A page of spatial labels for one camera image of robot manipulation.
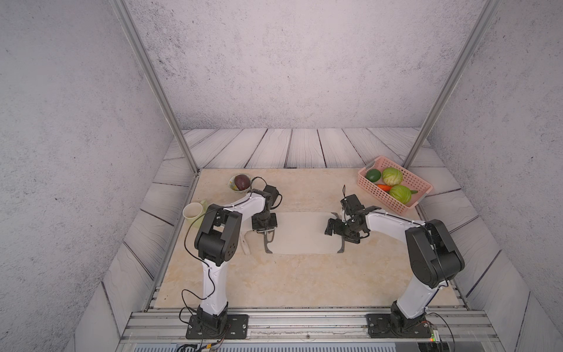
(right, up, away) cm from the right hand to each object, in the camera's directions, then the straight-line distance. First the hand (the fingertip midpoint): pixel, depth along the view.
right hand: (334, 234), depth 93 cm
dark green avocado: (+24, +26, +19) cm, 40 cm away
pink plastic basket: (+44, +20, +15) cm, 51 cm away
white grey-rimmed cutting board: (-13, 0, +6) cm, 14 cm away
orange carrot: (+28, +20, +15) cm, 37 cm away
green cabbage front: (+32, +17, +7) cm, 37 cm away
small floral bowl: (-46, +19, +16) cm, 53 cm away
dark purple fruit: (-42, +23, +15) cm, 50 cm away
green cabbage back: (+31, +25, +15) cm, 42 cm away
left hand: (-26, +1, +4) cm, 27 cm away
